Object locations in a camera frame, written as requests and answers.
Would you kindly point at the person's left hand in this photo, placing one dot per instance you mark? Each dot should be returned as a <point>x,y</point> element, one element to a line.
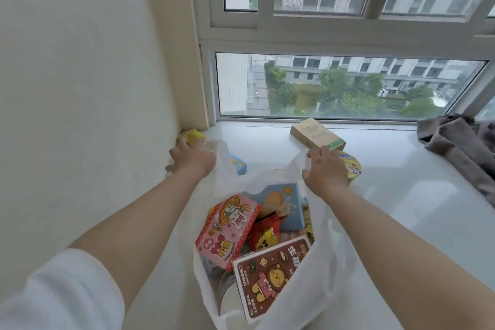
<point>193,159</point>

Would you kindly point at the person's right hand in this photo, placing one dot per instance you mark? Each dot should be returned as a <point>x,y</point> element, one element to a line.
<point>328,173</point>

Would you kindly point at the person's right thumb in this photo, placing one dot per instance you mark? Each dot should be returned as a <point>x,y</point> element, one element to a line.
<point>307,178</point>

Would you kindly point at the person's left fingers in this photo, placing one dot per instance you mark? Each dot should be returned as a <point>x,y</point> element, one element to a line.
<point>181,147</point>

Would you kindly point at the white plastic bag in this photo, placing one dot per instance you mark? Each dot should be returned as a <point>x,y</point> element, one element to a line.
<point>328,264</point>

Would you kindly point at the person's left forearm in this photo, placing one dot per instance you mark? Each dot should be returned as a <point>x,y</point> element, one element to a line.
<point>147,225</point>

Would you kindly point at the person's right forearm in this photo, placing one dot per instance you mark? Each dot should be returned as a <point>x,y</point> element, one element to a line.
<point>398,260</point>

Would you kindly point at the yellow snack packet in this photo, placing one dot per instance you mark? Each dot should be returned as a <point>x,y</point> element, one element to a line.
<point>193,135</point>

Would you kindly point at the blue cartoon snack box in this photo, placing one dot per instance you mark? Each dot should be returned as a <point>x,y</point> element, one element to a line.
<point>288,206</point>

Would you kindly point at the tan cardboard box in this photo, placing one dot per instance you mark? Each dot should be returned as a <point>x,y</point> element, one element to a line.
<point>315,134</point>

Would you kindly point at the yellow lid noodle cup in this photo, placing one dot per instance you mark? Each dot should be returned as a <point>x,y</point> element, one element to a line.
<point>352,165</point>

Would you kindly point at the small blue box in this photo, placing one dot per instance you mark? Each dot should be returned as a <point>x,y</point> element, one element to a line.
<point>239,165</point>

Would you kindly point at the red snack packet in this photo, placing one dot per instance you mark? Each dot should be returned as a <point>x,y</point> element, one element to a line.
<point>265,235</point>

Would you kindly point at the pink rabbit snack box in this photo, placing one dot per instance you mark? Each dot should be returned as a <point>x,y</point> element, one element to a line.
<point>228,229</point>

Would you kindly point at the brown bear snack box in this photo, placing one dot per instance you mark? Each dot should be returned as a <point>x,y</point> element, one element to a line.
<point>267,279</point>

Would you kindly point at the grey cloth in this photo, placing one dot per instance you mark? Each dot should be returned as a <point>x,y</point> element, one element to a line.
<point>460,148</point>

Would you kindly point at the white shirt sleeve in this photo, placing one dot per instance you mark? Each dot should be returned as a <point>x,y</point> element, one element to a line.
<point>58,295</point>

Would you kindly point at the white window frame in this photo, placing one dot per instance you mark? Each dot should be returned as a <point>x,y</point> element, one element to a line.
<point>309,36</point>

